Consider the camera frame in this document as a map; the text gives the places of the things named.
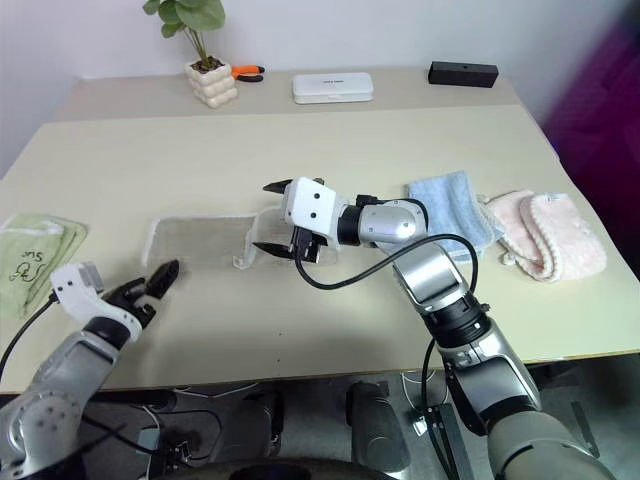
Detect green leafy plant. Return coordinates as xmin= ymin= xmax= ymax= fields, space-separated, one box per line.
xmin=142 ymin=0 xmax=228 ymax=71

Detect dark rounded shape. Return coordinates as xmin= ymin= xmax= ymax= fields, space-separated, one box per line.
xmin=345 ymin=380 xmax=402 ymax=474

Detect green printed towel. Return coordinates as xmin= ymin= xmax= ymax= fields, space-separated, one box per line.
xmin=0 ymin=213 xmax=89 ymax=322

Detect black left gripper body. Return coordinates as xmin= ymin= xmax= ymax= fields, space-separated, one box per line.
xmin=102 ymin=278 xmax=152 ymax=330

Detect white floor cable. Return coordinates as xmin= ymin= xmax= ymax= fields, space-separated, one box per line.
xmin=401 ymin=371 xmax=427 ymax=427

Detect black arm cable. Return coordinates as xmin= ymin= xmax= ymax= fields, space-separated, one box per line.
xmin=294 ymin=233 xmax=479 ymax=417
xmin=0 ymin=292 xmax=59 ymax=382

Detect black rectangular box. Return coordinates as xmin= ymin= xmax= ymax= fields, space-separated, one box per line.
xmin=427 ymin=60 xmax=501 ymax=90

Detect white flat case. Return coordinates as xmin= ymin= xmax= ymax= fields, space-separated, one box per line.
xmin=291 ymin=72 xmax=377 ymax=106

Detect pink fluffy towel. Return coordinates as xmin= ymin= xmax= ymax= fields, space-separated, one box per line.
xmin=478 ymin=189 xmax=609 ymax=284

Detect orange handled pliers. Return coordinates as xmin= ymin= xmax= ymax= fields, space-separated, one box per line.
xmin=230 ymin=64 xmax=267 ymax=84

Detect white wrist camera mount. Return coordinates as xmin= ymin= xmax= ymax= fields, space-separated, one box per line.
xmin=49 ymin=260 xmax=144 ymax=342
xmin=280 ymin=175 xmax=352 ymax=249

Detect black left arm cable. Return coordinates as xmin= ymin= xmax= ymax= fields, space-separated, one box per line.
xmin=0 ymin=292 xmax=59 ymax=382

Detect light blue towel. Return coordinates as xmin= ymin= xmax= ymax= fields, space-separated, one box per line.
xmin=404 ymin=169 xmax=504 ymax=265

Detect black metal table frame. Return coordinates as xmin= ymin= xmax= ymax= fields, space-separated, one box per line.
xmin=423 ymin=401 xmax=475 ymax=480

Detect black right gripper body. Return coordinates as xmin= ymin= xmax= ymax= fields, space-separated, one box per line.
xmin=288 ymin=225 xmax=332 ymax=265

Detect purple upholstered furniture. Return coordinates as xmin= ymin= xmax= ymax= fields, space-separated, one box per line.
xmin=543 ymin=0 xmax=640 ymax=189

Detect white bubbly plant pot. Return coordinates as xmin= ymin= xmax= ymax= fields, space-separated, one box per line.
xmin=182 ymin=56 xmax=239 ymax=111

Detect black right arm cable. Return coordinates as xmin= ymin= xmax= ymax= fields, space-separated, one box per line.
xmin=294 ymin=233 xmax=479 ymax=417

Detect black floor cable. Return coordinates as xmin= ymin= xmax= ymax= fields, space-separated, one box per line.
xmin=83 ymin=405 xmax=227 ymax=454

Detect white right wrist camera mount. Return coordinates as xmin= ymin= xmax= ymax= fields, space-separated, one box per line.
xmin=280 ymin=175 xmax=352 ymax=249

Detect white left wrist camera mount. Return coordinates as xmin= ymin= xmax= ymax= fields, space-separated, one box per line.
xmin=49 ymin=260 xmax=144 ymax=342

